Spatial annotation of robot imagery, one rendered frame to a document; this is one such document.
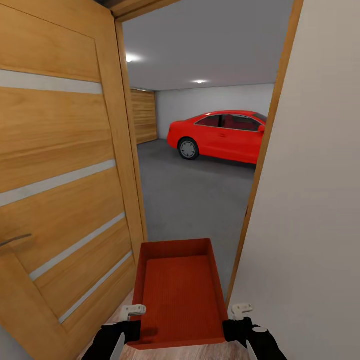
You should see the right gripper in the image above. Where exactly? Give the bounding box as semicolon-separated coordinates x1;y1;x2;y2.
222;317;253;345

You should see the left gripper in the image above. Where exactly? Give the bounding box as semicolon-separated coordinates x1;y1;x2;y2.
121;320;141;345

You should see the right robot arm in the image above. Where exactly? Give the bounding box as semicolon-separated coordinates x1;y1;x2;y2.
222;302;287;360

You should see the storage box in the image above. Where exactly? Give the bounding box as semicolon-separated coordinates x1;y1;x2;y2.
127;238;230;351

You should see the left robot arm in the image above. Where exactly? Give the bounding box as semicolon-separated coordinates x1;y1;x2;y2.
81;304;147;360

